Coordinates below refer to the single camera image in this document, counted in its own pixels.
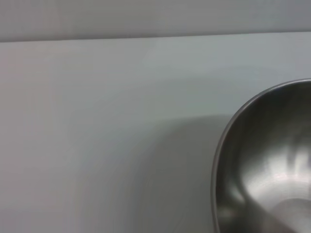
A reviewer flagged stainless steel mixing bowl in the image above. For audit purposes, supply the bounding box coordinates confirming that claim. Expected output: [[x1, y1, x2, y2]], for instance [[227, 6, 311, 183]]
[[210, 79, 311, 233]]

